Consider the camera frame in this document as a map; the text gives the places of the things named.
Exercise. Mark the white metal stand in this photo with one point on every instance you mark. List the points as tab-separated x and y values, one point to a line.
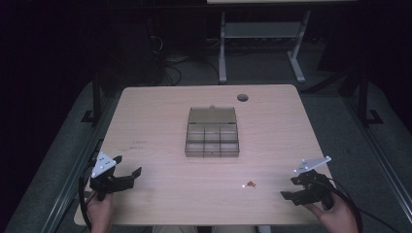
262	30

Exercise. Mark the small brown earring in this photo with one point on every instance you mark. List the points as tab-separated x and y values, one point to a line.
251	184

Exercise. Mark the aluminium rail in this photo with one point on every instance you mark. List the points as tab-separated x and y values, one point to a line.
69	181
379	155

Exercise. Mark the black frame post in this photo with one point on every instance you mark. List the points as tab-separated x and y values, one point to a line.
364	97
96	100

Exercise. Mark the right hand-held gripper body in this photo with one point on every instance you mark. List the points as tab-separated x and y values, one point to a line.
317	189

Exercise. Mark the person's right hand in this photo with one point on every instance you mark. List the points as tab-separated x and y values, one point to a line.
338	220

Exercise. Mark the clear plastic compartment box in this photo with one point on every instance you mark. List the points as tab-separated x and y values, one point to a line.
212	136

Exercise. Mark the person's left hand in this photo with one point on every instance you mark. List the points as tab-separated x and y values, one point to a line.
101	213

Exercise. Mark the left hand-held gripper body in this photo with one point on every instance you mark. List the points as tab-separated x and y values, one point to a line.
107	184

